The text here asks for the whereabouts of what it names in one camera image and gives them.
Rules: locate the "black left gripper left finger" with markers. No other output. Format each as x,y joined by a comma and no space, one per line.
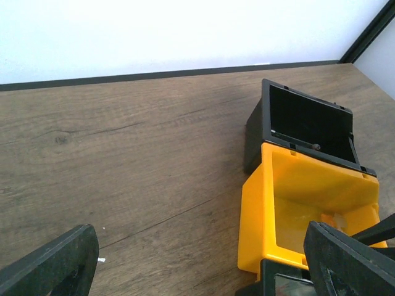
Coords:
63,266

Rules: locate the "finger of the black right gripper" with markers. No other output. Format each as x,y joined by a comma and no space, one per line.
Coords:
380,232

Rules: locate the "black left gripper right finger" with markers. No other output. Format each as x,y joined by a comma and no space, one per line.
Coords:
341,265

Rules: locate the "black bin with gummy candies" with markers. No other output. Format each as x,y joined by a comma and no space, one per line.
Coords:
279,279

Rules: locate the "yellow bin with star candies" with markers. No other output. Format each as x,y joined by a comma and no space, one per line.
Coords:
286,192

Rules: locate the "pile of star gummies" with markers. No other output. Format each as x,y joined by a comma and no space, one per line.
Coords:
336,221

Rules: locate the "black bin with lollipops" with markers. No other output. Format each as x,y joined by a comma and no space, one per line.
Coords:
291,119

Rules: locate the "black enclosure frame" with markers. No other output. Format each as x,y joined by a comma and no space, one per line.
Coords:
366,38

